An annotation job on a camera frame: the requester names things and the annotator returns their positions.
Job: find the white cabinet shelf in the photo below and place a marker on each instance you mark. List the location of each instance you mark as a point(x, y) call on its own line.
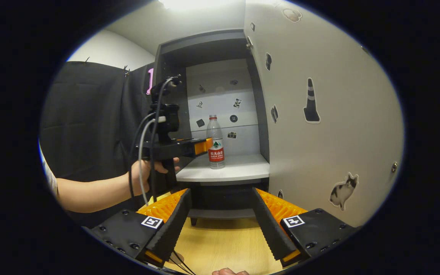
point(239, 168)

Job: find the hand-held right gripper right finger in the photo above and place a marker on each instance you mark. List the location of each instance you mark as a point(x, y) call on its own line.
point(267, 225)

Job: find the grey shirt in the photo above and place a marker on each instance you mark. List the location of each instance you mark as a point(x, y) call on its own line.
point(50, 175)

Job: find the dark grey cabinet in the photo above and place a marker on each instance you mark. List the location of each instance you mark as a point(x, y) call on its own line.
point(204, 46)

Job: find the grey cabinet door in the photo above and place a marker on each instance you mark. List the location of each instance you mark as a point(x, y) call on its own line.
point(357, 114)

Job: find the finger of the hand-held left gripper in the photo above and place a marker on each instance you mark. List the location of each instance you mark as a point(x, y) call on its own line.
point(203, 146)

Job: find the brown round coaster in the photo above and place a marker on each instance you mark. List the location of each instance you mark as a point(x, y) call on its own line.
point(178, 256)

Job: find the large ceiling light panel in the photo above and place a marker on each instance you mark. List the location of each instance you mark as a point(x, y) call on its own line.
point(197, 3)

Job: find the clear plastic bottle red label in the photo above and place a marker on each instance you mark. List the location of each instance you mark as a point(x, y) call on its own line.
point(216, 152)

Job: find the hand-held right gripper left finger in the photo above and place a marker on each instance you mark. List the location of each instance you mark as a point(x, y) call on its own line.
point(172, 225)

